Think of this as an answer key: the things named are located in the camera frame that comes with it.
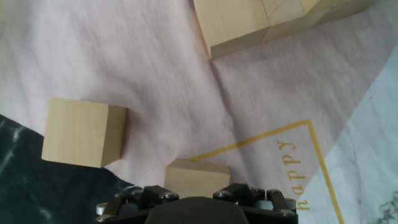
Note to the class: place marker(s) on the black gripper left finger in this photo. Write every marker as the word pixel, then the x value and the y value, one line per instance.
pixel 140 197

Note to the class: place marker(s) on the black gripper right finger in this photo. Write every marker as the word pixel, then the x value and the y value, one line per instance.
pixel 248 194

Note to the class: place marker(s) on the marble pattern table cloth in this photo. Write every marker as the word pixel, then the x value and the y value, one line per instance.
pixel 155 93

